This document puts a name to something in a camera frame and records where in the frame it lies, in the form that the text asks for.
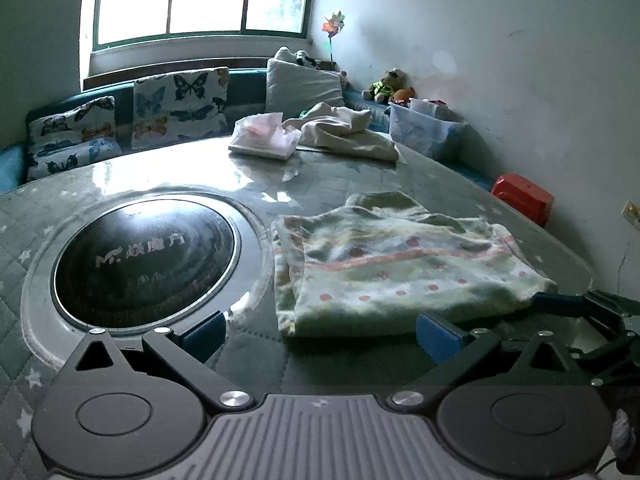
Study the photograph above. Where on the red box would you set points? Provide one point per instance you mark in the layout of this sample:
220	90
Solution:
522	197

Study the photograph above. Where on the blue sofa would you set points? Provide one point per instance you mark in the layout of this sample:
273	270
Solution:
245	85

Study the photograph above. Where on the clear plastic storage box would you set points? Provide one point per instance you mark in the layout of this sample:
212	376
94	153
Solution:
425	130

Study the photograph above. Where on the large butterfly print cushion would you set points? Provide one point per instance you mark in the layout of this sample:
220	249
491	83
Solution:
180	105

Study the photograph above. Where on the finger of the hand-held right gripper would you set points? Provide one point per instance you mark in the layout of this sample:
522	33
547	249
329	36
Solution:
550	302
620	345

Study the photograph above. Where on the colourful pinwheel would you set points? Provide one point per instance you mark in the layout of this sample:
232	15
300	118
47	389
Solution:
334	27

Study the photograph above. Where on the pale green printed garment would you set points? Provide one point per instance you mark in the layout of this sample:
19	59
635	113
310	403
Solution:
400	270

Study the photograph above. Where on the brown teddy bear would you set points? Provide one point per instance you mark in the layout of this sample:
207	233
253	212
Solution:
385	85

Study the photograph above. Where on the white tissue packet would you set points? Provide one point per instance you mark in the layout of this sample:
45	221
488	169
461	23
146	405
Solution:
262	135

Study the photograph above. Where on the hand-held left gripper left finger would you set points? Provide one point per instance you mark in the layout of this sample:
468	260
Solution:
202	335

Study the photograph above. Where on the white pillow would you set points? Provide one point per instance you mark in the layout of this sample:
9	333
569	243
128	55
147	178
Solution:
300	87

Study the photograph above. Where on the round black induction cooktop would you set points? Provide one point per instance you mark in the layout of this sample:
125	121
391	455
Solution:
145	260

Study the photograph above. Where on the cream cloth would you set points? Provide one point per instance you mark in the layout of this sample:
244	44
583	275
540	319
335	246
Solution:
345	132

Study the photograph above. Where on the small butterfly print cushion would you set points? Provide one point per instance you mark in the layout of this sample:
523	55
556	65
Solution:
72	120
75	157

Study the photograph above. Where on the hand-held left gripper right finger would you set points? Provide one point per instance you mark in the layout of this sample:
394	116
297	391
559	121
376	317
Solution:
440	337

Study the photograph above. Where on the orange plush toy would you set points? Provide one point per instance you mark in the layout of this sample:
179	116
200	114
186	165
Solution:
404	95

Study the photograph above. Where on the black and white plush toy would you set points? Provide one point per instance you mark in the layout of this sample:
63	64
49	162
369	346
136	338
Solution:
300	56

